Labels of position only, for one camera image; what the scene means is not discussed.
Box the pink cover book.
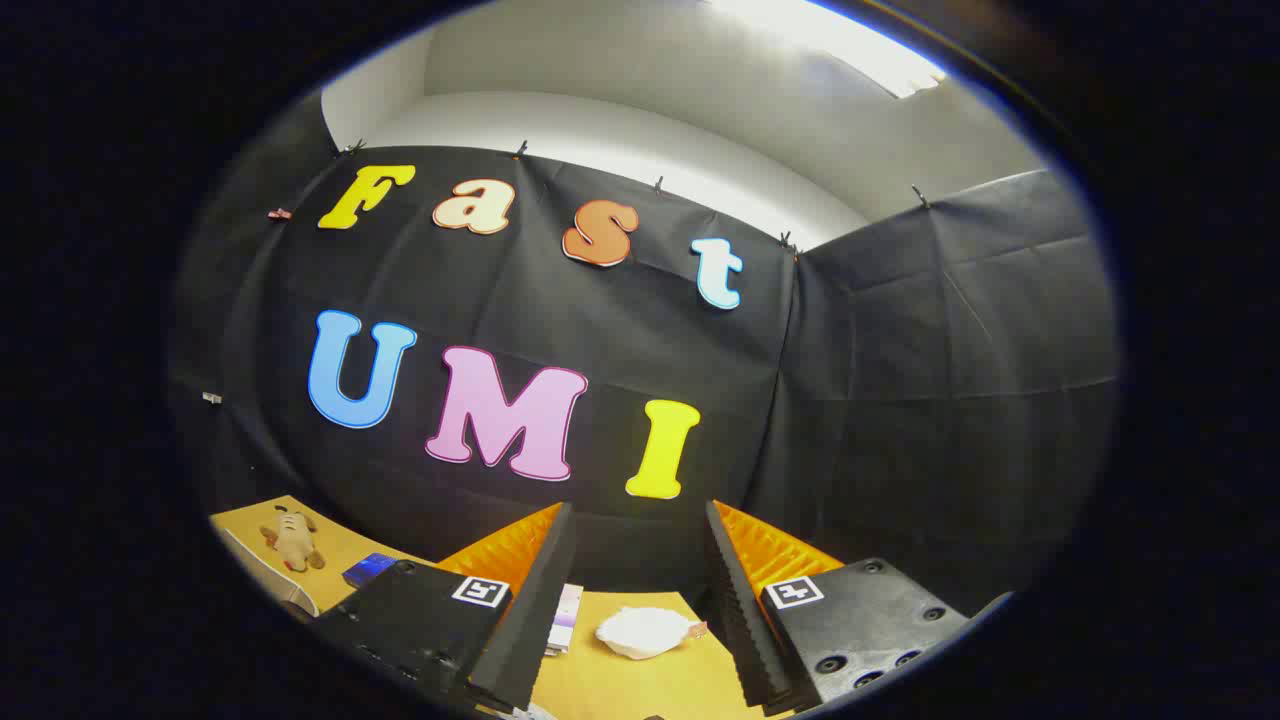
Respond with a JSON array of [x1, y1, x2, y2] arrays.
[[545, 583, 584, 656]]

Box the blue cover book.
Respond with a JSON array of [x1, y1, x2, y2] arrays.
[[342, 552, 399, 589]]

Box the tan plush toy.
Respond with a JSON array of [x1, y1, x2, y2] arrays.
[[260, 505, 327, 573]]

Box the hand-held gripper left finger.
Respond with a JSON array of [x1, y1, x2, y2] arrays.
[[312, 502, 578, 713]]

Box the white plush toy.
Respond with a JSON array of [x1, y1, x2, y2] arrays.
[[595, 606, 708, 661]]

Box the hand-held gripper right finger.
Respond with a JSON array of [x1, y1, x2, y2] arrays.
[[705, 499, 971, 716]]

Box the cream fabric storage box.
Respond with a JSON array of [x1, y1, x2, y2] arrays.
[[218, 527, 321, 618]]

